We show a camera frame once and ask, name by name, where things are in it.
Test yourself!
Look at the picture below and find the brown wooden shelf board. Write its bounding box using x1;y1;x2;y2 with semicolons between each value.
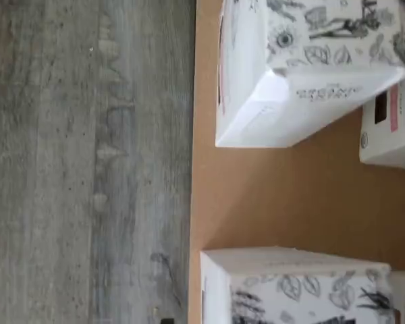
188;0;405;324

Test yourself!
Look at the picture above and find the white box pink stripe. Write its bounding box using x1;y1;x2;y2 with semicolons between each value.
215;0;405;149

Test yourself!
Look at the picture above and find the white box black stripe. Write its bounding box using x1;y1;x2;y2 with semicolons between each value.
199;247;393;324

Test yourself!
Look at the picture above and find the white box pink label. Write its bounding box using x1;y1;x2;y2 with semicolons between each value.
358;69;405;169

